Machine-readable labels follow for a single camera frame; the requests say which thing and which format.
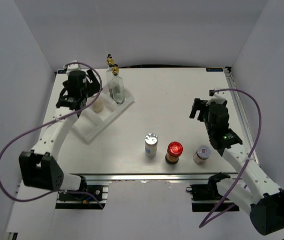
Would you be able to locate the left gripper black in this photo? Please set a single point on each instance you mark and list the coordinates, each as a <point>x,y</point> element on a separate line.
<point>95,86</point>

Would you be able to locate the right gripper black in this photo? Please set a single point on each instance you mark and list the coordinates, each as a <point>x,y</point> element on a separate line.
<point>199,105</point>

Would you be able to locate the glass bottle clear liquid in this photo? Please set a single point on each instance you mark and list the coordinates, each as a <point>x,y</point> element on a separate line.
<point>117,86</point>

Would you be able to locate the shaker jar metal lid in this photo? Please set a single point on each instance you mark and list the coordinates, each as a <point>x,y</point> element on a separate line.
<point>97,106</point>

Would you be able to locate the glass bottle dark sauce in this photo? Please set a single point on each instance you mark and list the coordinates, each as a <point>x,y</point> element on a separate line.
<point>109,75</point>

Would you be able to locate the red lid sauce jar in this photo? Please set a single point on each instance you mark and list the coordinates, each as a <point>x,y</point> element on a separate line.
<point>174,151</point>

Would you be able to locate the blue label shaker jar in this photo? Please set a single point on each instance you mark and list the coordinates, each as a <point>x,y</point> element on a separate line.
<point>151,143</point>

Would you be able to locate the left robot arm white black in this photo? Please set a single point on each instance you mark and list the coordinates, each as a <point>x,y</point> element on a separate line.
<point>39,166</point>

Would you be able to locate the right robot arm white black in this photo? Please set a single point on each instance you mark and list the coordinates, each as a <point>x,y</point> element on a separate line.
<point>263,199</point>

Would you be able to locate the white compartment tray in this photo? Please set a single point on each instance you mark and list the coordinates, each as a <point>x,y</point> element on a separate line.
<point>90,124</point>

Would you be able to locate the right corner logo sticker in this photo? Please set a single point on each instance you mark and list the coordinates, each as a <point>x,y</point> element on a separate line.
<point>213,69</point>

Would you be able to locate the corner logo sticker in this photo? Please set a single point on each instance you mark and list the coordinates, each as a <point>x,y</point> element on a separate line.
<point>213,69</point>
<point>60,71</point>

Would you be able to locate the left corner logo sticker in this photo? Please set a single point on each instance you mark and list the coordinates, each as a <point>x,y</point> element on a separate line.
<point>60,71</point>

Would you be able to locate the white lid small jar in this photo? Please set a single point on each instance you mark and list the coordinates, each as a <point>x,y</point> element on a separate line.
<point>202,154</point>

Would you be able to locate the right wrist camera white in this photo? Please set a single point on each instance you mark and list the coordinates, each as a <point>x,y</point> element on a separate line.
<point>217,96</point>

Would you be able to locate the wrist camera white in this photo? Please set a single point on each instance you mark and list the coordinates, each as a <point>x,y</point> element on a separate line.
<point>217,96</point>
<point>72,66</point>

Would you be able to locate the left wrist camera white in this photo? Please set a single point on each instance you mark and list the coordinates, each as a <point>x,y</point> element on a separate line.
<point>72,66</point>

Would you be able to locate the aluminium table frame rail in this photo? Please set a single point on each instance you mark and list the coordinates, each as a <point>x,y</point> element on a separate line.
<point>242,116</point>

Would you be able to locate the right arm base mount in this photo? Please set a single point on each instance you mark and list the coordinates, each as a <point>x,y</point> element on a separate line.
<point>206,194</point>

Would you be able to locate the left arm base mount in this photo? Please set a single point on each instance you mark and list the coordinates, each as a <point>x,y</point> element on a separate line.
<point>91,197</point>

